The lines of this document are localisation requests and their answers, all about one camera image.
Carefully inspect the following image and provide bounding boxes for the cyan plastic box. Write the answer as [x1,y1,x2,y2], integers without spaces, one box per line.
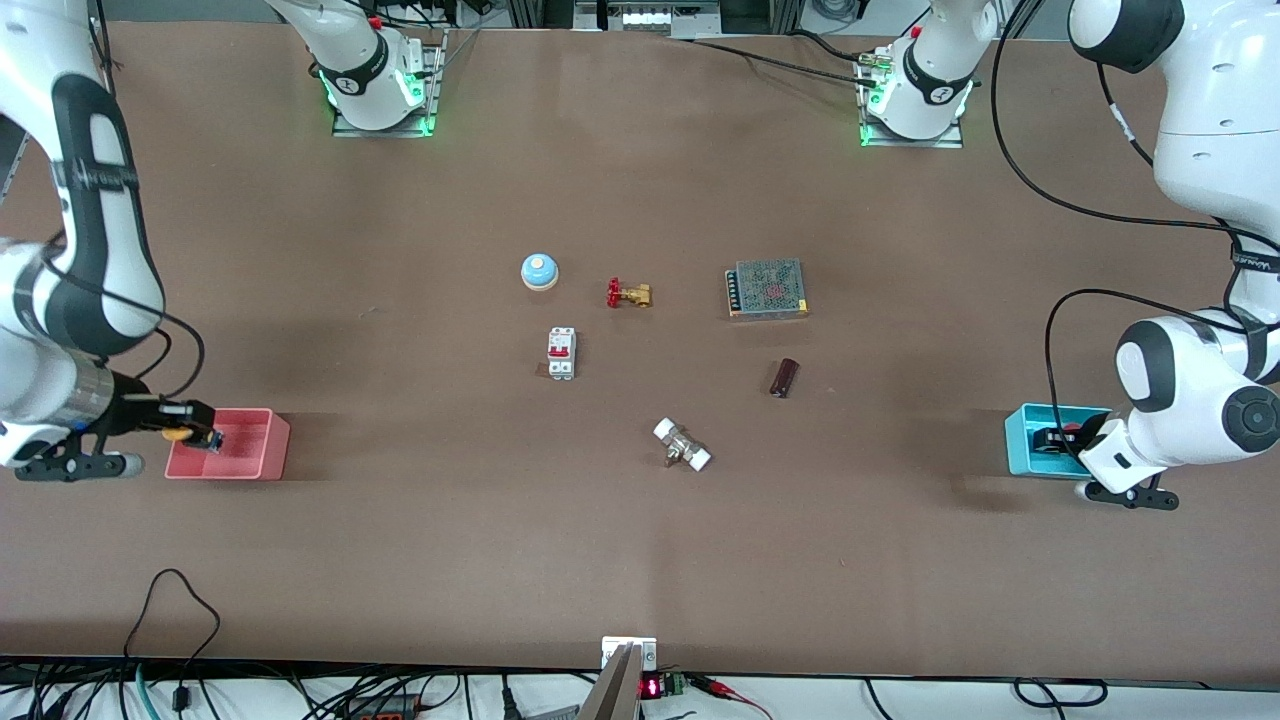
[1004,402,1117,479]

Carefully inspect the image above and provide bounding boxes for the pink plastic box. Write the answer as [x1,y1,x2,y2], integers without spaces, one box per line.
[164,407,292,482]

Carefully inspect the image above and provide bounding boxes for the metal mesh power supply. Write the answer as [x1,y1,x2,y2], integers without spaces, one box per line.
[725,258,810,322]

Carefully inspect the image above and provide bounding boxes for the metal fitting white ends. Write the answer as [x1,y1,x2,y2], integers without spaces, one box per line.
[652,417,713,473]

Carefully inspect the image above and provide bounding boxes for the red clip lead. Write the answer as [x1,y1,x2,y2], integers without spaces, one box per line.
[688,674,775,720]

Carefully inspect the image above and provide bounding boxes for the black looped table cable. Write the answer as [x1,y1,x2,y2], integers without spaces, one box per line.
[122,568,223,713]

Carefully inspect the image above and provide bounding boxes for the black coiled edge cable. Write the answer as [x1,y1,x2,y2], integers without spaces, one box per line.
[1012,677,1111,709]

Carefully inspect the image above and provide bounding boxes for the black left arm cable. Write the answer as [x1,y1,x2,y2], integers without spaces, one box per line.
[990,0,1280,471]

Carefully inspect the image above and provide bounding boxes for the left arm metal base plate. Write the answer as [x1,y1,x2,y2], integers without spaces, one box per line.
[857,48,967,150]

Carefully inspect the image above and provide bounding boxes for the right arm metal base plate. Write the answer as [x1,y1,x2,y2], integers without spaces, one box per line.
[331,28,447,139]

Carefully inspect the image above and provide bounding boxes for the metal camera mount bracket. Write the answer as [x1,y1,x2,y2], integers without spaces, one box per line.
[578,636,660,720]

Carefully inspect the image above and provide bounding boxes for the black cable between bases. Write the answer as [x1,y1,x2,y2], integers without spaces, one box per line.
[668,34,886,85]

